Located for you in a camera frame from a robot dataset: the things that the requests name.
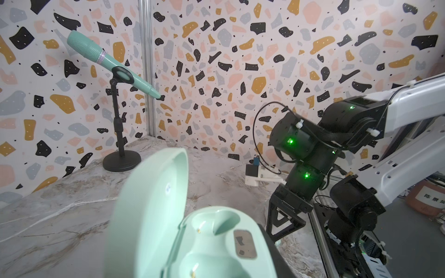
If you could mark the mint green earbud case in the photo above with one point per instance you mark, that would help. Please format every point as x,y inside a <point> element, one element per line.
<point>151,236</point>

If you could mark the right aluminium corner post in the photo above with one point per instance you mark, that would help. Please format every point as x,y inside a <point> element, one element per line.
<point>148,65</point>

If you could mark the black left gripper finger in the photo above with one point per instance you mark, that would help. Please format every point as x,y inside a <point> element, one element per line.
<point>281,267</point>

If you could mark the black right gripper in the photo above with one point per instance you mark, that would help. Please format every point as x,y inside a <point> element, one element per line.
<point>292,198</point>

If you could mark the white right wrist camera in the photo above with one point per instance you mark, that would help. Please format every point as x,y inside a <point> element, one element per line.
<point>255,173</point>

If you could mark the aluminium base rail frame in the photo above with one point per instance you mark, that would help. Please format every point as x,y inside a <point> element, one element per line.
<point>339,260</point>

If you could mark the black microphone stand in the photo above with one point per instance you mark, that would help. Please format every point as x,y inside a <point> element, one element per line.
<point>120,160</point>

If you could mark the mint green toy microphone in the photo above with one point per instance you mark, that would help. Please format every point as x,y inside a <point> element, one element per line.
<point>95,53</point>

